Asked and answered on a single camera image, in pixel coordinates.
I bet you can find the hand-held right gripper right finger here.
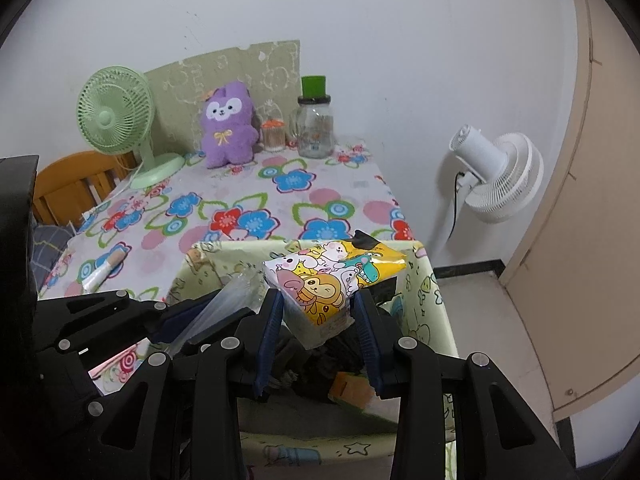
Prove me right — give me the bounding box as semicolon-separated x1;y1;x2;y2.
354;290;571;480

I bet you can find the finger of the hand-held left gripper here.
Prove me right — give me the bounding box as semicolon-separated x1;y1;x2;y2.
37;325;173;418
37;289;226;333

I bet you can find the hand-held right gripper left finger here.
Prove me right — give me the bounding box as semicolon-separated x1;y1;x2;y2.
87;290;285;480

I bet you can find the clear plastic tissue pack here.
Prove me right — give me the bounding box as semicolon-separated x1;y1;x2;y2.
170;267;271;356

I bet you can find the black cloth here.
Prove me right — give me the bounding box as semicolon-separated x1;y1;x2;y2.
272;280;401;401

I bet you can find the yellow cartoon print storage box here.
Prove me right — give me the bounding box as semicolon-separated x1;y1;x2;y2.
165;239;461;480

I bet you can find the yellow cartoon snack packet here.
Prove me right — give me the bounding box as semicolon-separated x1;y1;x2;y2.
263;230;408;351

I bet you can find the dark plaid cloth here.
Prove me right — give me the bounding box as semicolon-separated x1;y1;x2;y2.
31;225;76;301

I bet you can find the orange packet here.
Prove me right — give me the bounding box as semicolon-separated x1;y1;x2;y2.
327;371;376;413

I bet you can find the white tube with beige cap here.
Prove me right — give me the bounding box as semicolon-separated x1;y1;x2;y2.
82;251;128;293

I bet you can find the wooden chair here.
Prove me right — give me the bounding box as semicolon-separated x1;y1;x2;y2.
31;150;138;228

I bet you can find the floral tablecloth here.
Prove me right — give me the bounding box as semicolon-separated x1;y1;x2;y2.
37;135;416;396

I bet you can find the green desk fan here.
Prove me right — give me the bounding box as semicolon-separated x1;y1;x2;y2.
76;65;187;190

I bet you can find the purple plush toy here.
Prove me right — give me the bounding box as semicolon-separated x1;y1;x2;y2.
200;82;261;170

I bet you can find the toothpick holder with orange lid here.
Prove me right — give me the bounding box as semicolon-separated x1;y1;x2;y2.
261;119;288;153

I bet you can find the glass jar with green lid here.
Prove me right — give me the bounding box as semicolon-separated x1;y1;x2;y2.
290;75;335;158

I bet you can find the white clip fan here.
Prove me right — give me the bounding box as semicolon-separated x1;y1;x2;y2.
430;123;545;266

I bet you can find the beige door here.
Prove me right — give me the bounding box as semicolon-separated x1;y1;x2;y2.
500;0;640;421

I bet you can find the white fan cord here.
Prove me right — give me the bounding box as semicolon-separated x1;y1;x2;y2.
80;162;146;221

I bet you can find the black fan cable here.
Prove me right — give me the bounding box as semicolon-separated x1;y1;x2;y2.
449;170;466;241

